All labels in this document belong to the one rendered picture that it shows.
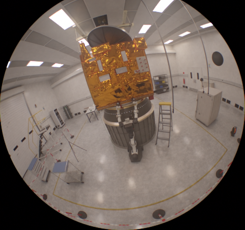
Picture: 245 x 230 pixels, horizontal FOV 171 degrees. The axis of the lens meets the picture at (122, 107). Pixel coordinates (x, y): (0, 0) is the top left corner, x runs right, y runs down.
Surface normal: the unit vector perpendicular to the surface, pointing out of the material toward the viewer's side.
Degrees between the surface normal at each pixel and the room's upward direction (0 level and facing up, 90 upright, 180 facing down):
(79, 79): 90
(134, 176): 0
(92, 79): 91
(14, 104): 90
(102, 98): 87
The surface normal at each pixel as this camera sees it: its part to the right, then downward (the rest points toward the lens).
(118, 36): 0.05, 0.96
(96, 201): -0.26, -0.89
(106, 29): -0.17, 0.89
